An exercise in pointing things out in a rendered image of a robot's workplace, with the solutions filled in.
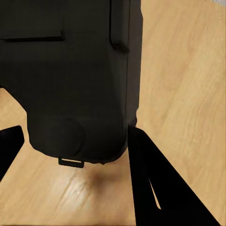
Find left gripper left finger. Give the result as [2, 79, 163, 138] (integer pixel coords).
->
[0, 125, 24, 181]

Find digital camera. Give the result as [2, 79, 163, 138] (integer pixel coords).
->
[0, 0, 143, 168]

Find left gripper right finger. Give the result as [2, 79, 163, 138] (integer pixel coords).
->
[127, 125, 221, 226]

